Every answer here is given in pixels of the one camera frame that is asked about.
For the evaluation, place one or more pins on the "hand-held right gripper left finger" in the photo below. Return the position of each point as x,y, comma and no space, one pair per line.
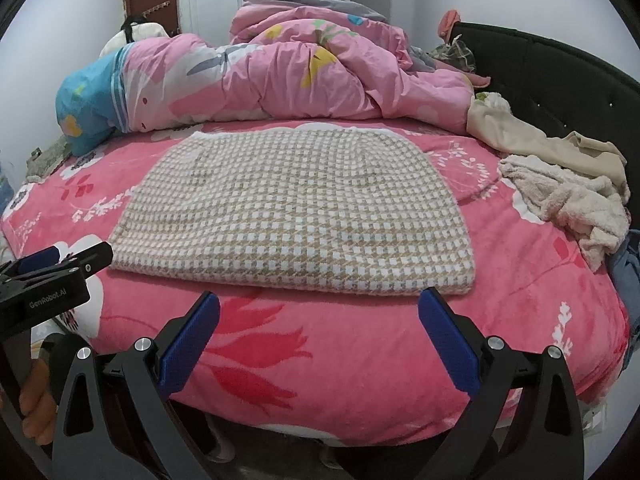
192,345

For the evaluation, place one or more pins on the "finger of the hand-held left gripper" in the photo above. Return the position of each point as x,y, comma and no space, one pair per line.
87,257
37,260

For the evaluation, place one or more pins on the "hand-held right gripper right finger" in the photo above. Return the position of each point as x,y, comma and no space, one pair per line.
450,345

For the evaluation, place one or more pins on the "beige white houndstooth sweater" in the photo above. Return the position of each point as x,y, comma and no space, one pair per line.
300,210

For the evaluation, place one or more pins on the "person's left hand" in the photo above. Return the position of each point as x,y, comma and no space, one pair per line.
37,415

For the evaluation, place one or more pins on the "grey cloth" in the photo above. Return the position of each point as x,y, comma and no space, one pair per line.
47,160

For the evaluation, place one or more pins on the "pink floral fleece blanket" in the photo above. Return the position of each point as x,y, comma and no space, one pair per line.
350,360

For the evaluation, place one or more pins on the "blue jeans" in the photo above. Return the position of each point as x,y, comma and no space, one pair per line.
627,270

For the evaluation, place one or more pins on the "beige garment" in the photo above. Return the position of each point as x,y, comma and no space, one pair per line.
525,135

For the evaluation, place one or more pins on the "white green-print cloth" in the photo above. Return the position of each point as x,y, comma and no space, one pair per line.
492,101

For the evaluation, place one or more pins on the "pink floral duvet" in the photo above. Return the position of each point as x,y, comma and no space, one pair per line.
300,80

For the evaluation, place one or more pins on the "black padded headboard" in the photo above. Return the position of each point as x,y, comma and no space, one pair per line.
550,75

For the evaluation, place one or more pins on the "plaid cloth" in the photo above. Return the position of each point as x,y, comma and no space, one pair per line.
457,52

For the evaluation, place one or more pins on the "orange cloth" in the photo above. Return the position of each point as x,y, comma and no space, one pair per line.
447,22

